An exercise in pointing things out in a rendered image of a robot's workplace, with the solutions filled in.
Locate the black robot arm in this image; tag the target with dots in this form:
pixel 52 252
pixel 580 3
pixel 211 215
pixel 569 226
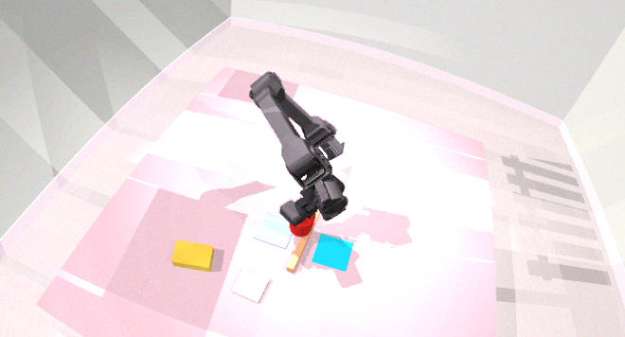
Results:
pixel 302 156

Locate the yellow rectangular block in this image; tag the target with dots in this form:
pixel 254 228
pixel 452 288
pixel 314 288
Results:
pixel 193 256

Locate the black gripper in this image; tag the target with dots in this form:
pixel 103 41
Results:
pixel 296 212

